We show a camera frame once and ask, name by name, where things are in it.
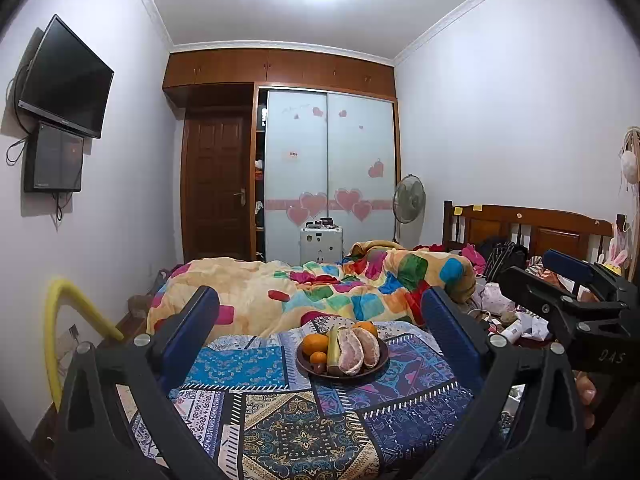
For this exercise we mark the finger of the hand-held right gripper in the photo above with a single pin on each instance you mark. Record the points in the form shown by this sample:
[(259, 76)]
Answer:
[(530, 290), (565, 262)]

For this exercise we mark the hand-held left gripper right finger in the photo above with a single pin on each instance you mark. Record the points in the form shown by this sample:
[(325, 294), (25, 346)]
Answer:
[(450, 330)]

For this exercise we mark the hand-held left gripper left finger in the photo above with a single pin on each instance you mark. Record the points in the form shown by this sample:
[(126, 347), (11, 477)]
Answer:
[(192, 330)]

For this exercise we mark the round brown plate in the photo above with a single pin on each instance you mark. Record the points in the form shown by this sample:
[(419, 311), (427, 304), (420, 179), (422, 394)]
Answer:
[(382, 360)]

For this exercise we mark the peeled pomelo segment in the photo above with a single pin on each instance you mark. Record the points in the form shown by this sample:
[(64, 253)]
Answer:
[(371, 349), (350, 355)]

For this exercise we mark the medium orange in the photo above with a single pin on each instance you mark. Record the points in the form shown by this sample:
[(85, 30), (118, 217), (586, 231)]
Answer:
[(314, 344)]

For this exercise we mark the small orange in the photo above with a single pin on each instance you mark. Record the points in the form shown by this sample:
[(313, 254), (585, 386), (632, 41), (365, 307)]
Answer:
[(318, 358)]

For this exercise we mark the person's right hand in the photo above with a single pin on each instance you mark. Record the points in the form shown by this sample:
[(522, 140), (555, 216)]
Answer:
[(585, 392)]

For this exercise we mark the wooden bed headboard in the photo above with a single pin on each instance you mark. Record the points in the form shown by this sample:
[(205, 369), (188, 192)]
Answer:
[(550, 232)]

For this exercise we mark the pink patterned pouch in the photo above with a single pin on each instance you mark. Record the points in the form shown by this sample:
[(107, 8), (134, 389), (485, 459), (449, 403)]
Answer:
[(495, 297)]

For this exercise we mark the black backpack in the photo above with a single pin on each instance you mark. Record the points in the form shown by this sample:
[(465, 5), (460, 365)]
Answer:
[(505, 257)]

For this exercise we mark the white plastic bottle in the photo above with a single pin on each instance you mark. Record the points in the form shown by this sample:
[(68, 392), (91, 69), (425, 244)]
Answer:
[(512, 331)]

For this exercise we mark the bunny ear plush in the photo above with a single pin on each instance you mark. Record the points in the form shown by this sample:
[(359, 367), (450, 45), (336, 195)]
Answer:
[(617, 260)]

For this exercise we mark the colourful patch-print quilt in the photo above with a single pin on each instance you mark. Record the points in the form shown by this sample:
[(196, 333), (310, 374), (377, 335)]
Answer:
[(240, 290)]

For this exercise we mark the pink clothing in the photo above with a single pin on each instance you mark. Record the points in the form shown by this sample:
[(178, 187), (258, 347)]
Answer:
[(472, 254)]

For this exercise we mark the large orange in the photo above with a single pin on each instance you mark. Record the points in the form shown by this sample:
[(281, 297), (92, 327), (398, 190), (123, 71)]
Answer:
[(366, 329)]

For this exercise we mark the standing electric fan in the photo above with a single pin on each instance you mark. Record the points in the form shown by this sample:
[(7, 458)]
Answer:
[(409, 199)]

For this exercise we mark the yellow foam tube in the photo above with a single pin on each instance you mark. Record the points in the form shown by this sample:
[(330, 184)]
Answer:
[(55, 340)]

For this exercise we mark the blue patchwork bedsheet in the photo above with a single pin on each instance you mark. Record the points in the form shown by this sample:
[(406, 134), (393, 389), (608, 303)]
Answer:
[(300, 425)]

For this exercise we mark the brown wooden door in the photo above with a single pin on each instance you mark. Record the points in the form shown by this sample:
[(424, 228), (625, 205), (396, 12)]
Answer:
[(215, 185)]

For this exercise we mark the white small cabinet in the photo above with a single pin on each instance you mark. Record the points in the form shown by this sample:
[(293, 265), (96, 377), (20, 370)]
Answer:
[(320, 247)]

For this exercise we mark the cluster of small jars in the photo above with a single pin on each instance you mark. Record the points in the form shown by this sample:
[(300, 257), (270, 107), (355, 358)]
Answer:
[(320, 223)]

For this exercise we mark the wardrobe with heart stickers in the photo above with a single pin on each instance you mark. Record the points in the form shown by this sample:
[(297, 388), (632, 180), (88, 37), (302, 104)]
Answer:
[(300, 160)]

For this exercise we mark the round wall hanging ornament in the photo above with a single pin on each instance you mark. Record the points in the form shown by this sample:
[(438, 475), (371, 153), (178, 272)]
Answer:
[(629, 165)]

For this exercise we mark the wall socket with plugs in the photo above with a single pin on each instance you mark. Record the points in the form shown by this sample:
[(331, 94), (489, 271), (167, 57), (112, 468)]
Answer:
[(72, 334)]

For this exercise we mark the small black wall monitor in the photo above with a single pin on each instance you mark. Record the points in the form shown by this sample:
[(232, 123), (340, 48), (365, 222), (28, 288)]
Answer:
[(55, 160)]

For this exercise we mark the wall-mounted black television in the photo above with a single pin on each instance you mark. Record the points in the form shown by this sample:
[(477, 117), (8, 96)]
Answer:
[(65, 80)]

